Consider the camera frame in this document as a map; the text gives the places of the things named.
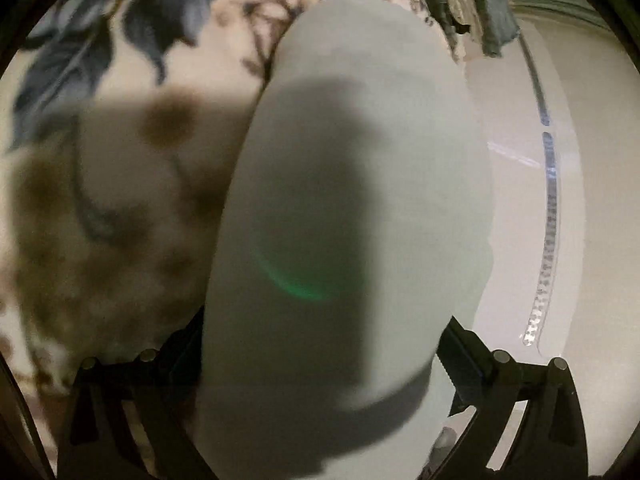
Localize light green fleece pant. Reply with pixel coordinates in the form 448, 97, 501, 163
194, 0, 494, 479

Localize floral cream bed blanket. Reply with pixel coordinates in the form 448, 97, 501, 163
1, 0, 466, 455

